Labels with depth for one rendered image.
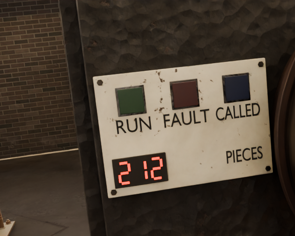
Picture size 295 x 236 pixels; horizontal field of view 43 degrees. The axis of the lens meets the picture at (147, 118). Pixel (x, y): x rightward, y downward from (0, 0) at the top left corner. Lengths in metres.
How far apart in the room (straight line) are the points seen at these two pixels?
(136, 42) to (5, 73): 6.12
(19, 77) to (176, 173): 6.11
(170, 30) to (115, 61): 0.09
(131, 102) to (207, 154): 0.14
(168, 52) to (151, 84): 0.06
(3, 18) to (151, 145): 6.23
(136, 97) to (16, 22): 6.16
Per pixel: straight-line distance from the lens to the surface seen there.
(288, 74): 0.54
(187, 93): 0.55
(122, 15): 0.57
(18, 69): 6.61
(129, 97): 0.54
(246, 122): 0.59
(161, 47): 0.57
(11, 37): 6.65
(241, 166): 0.60
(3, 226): 3.58
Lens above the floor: 1.24
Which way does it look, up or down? 7 degrees down
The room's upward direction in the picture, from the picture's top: 6 degrees counter-clockwise
